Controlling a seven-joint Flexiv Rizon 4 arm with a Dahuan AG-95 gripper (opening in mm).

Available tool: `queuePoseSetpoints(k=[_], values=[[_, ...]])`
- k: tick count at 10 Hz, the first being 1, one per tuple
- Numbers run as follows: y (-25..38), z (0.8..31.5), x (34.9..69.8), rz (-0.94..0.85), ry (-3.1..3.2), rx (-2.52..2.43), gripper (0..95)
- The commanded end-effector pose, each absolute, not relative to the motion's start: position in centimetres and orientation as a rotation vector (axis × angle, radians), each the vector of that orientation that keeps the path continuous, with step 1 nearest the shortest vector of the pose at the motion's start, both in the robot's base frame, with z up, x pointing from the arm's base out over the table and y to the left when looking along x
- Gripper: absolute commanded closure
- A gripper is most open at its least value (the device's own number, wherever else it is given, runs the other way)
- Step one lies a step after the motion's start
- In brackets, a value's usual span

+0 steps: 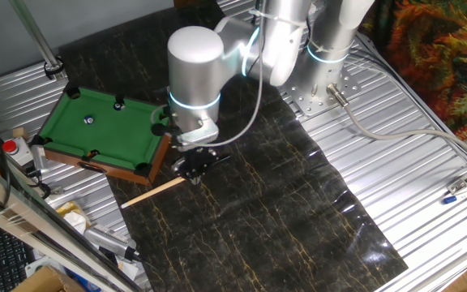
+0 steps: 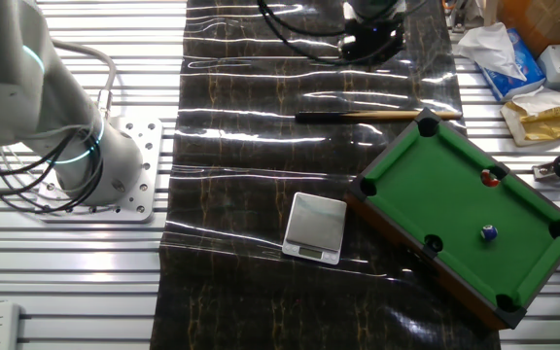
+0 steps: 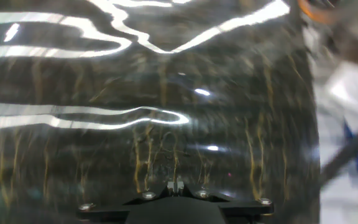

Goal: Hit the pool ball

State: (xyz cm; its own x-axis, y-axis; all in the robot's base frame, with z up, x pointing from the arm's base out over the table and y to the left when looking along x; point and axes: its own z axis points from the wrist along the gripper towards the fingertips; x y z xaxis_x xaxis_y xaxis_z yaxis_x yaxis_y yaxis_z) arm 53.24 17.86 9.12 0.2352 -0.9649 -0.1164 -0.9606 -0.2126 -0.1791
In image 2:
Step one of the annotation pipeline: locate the black marble pattern mat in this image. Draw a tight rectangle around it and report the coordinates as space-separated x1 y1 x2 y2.
149 0 503 350

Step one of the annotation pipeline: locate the mini green pool table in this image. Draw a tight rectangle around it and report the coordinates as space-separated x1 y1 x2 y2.
345 107 560 332

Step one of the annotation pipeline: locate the looped black cable bundle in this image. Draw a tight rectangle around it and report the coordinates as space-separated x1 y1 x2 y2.
0 123 107 215

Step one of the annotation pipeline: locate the yellow paper bag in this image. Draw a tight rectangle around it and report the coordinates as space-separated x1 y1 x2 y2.
500 86 560 148

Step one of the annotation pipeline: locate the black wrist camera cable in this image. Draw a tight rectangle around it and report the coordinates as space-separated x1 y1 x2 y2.
257 0 430 67

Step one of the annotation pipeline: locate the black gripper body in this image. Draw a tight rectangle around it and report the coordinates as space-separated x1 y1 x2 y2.
338 19 405 64

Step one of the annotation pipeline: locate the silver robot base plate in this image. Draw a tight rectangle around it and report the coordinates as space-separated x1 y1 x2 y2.
34 116 164 225

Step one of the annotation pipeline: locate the brown cardboard box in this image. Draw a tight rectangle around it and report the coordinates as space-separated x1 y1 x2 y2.
497 0 560 55

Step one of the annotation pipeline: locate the red and yellow pool ball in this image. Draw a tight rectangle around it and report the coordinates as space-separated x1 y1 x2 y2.
480 168 501 189

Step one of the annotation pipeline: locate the silver digital scale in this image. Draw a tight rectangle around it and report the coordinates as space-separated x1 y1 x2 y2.
281 192 348 266

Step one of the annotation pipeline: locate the thick grey cable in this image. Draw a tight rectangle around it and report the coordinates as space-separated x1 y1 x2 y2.
49 38 119 121

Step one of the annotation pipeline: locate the wooden pool cue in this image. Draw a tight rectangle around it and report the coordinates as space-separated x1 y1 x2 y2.
294 109 464 124

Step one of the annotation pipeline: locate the blue tissue pack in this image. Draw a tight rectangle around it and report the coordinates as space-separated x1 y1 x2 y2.
456 21 547 103

